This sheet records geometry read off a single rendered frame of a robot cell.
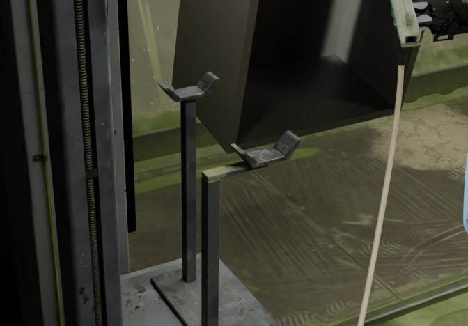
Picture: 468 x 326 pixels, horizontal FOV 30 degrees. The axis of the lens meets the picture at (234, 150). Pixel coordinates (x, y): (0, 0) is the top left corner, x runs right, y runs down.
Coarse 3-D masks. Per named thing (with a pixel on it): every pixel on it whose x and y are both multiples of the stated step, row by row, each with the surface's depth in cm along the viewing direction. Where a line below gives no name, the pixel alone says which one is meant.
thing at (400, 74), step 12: (396, 96) 241; (396, 108) 242; (396, 120) 243; (396, 132) 244; (384, 180) 245; (384, 192) 245; (384, 204) 244; (372, 252) 243; (372, 264) 242; (372, 276) 241; (360, 312) 238; (360, 324) 236
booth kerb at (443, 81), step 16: (464, 64) 378; (416, 80) 368; (432, 80) 372; (448, 80) 377; (464, 80) 382; (416, 96) 372; (176, 128) 318; (144, 144) 315; (160, 144) 318; (176, 144) 321; (208, 144) 328
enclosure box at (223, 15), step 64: (192, 0) 236; (256, 0) 210; (320, 0) 269; (384, 0) 259; (192, 64) 244; (256, 64) 272; (320, 64) 280; (384, 64) 265; (256, 128) 248; (320, 128) 250
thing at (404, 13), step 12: (396, 0) 218; (408, 0) 218; (396, 12) 216; (408, 12) 213; (396, 24) 218; (408, 24) 211; (396, 36) 226; (408, 36) 211; (396, 48) 228; (408, 48) 228; (396, 60) 233
